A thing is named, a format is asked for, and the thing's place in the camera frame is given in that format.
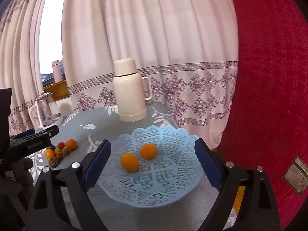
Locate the grey gloved left hand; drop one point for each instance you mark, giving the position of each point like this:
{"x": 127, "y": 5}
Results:
{"x": 16, "y": 191}

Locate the pink bottle on sill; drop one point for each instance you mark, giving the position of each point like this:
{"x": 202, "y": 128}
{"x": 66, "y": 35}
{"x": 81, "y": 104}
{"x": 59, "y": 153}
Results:
{"x": 57, "y": 73}

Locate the red tomato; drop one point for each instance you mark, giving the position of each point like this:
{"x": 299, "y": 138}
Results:
{"x": 61, "y": 145}
{"x": 60, "y": 155}

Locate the light blue lace basket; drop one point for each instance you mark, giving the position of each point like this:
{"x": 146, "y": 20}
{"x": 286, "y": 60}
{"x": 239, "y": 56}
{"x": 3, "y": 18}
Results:
{"x": 165, "y": 179}

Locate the glass kettle white handle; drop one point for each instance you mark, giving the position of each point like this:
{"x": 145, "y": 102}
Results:
{"x": 45, "y": 112}

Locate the sofa label tag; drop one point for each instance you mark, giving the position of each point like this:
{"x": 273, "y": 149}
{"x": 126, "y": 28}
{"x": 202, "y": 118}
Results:
{"x": 297, "y": 176}

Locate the red tomato back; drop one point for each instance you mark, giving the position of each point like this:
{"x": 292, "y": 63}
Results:
{"x": 61, "y": 145}

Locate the red quilted sofa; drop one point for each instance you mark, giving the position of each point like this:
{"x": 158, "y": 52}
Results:
{"x": 267, "y": 125}

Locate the white patterned curtain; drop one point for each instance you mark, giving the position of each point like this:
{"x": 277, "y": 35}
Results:
{"x": 187, "y": 48}

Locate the wooden window sill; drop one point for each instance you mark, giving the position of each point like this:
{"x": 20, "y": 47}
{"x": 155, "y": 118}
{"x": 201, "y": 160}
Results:
{"x": 58, "y": 90}

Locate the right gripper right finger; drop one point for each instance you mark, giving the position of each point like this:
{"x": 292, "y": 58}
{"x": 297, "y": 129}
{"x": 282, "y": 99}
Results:
{"x": 258, "y": 209}

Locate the dark passion fruit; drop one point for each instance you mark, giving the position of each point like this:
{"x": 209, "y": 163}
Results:
{"x": 54, "y": 162}
{"x": 51, "y": 147}

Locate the dark passion fruit back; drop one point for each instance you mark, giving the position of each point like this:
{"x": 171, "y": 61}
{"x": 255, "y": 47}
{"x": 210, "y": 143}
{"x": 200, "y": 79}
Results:
{"x": 51, "y": 147}

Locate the cream thermos flask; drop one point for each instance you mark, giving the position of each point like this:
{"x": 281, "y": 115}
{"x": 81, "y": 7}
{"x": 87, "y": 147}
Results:
{"x": 129, "y": 91}

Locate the large orange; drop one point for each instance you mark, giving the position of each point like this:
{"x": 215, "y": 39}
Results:
{"x": 49, "y": 153}
{"x": 129, "y": 162}

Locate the red tomato front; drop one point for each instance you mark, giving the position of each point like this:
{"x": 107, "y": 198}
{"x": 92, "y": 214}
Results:
{"x": 60, "y": 155}

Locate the dark passion fruit front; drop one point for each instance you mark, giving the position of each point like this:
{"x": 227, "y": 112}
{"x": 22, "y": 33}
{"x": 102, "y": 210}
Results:
{"x": 54, "y": 162}

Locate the yellow-green fruit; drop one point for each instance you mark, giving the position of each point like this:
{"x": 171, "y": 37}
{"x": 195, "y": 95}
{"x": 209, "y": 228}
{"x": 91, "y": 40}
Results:
{"x": 65, "y": 151}
{"x": 58, "y": 151}

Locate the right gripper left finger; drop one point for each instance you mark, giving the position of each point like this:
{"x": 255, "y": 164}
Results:
{"x": 47, "y": 210}

